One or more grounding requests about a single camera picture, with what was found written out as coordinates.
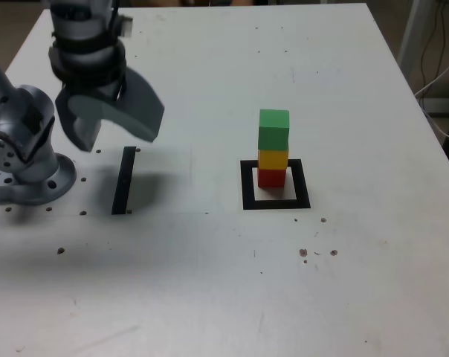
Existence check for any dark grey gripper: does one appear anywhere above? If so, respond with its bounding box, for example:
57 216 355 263
55 66 166 152

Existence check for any green cube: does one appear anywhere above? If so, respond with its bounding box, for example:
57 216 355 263
257 109 291 152

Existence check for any yellow cube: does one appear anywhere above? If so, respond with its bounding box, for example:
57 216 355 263
257 148 289 171

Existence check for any red cube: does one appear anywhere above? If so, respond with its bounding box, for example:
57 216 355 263
256 167 287 189

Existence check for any black tape square outline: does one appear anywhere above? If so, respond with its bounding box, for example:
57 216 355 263
239 158 311 210

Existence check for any black tape strip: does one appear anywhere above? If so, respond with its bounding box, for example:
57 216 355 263
111 146 138 216

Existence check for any white metal frame post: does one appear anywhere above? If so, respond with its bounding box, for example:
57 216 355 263
397 0 439 89

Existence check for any white cable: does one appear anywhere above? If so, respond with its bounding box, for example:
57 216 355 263
413 51 449 141

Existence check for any black cable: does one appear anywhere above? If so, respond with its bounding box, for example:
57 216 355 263
419 0 449 90

